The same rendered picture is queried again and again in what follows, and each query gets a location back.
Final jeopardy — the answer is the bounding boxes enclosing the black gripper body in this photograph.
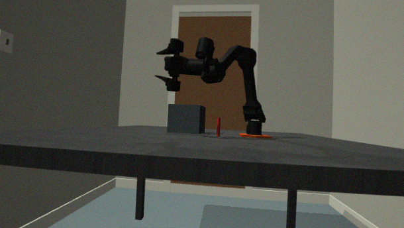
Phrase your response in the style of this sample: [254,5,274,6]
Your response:
[166,38,192,91]

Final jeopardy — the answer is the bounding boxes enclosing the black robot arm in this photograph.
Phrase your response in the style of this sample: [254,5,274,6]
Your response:
[164,38,266,135]

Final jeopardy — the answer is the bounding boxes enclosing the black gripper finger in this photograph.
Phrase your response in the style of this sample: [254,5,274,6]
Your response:
[155,75,172,86]
[157,44,174,54]

